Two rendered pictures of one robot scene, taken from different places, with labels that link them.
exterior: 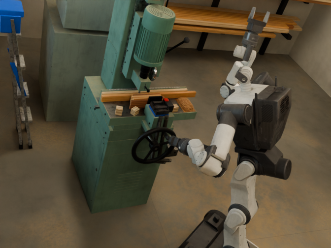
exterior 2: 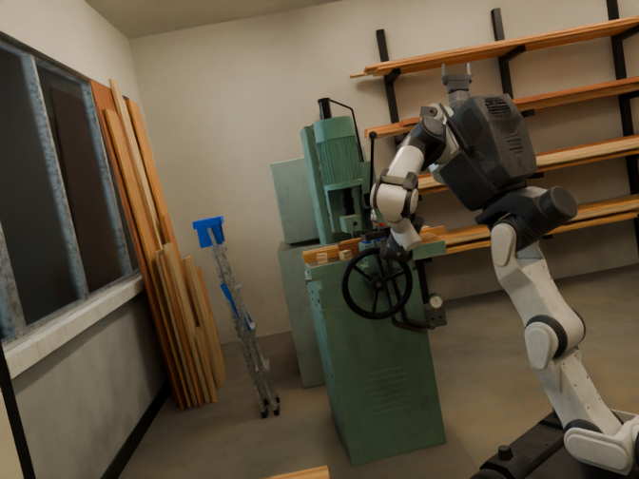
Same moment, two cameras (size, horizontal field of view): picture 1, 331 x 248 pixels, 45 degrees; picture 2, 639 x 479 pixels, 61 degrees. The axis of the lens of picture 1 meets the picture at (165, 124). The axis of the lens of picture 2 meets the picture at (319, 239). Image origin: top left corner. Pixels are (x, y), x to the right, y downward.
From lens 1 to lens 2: 142 cm
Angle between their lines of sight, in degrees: 41
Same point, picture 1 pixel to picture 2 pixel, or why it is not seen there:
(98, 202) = (355, 438)
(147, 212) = (447, 452)
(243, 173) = (502, 247)
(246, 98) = not seen: hidden behind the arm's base
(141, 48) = (325, 170)
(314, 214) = not seen: outside the picture
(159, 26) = (330, 129)
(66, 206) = (315, 463)
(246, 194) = (532, 288)
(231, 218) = (532, 346)
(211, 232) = (552, 434)
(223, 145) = (397, 162)
